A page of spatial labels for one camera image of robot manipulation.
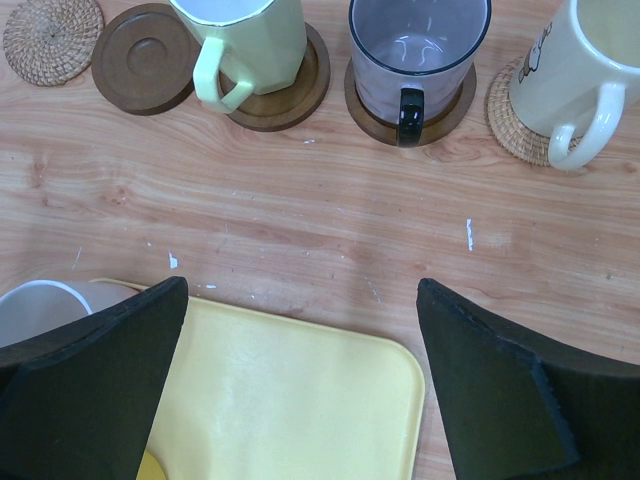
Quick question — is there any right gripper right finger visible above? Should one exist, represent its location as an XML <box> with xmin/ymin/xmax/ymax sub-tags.
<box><xmin>417</xmin><ymin>278</ymin><xmax>639</xmax><ymax>479</ymax></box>

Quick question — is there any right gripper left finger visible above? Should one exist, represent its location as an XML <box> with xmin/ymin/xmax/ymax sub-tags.
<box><xmin>1</xmin><ymin>276</ymin><xmax>188</xmax><ymax>479</ymax></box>

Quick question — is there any yellow cup black handle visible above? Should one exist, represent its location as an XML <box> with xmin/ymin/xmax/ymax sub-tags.
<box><xmin>136</xmin><ymin>451</ymin><xmax>167</xmax><ymax>480</ymax></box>

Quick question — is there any pink translucent cup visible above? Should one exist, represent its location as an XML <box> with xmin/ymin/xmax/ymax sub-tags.
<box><xmin>1</xmin><ymin>279</ymin><xmax>137</xmax><ymax>347</ymax></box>

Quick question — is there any light wooden coaster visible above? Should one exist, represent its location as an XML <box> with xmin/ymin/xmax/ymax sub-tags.
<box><xmin>485</xmin><ymin>56</ymin><xmax>551</xmax><ymax>167</ymax></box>

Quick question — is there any brown coaster top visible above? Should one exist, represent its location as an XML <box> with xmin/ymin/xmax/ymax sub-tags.
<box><xmin>344</xmin><ymin>61</ymin><xmax>477</xmax><ymax>146</ymax></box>

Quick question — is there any brown coaster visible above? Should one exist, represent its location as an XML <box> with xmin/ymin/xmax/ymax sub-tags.
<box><xmin>91</xmin><ymin>3</ymin><xmax>201</xmax><ymax>116</ymax></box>
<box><xmin>228</xmin><ymin>22</ymin><xmax>331</xmax><ymax>132</ymax></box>
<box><xmin>344</xmin><ymin>61</ymin><xmax>477</xmax><ymax>146</ymax></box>

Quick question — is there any cream cup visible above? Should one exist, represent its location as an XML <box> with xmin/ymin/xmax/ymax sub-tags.
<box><xmin>509</xmin><ymin>1</ymin><xmax>639</xmax><ymax>170</ymax></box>

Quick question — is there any woven rattan coaster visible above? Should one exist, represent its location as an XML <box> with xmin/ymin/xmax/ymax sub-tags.
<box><xmin>2</xmin><ymin>0</ymin><xmax>105</xmax><ymax>87</ymax></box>

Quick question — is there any purple cup black handle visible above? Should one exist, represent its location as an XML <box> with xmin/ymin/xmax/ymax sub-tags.
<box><xmin>348</xmin><ymin>0</ymin><xmax>492</xmax><ymax>147</ymax></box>

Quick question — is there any brown coaster bottom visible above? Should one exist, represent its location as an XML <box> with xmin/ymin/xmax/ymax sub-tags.
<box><xmin>228</xmin><ymin>22</ymin><xmax>331</xmax><ymax>132</ymax></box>

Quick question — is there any white cup green handle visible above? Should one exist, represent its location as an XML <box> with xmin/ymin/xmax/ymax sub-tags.
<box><xmin>170</xmin><ymin>0</ymin><xmax>307</xmax><ymax>114</ymax></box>

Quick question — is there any yellow plastic tray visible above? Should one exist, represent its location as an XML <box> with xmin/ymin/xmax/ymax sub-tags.
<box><xmin>89</xmin><ymin>278</ymin><xmax>426</xmax><ymax>480</ymax></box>

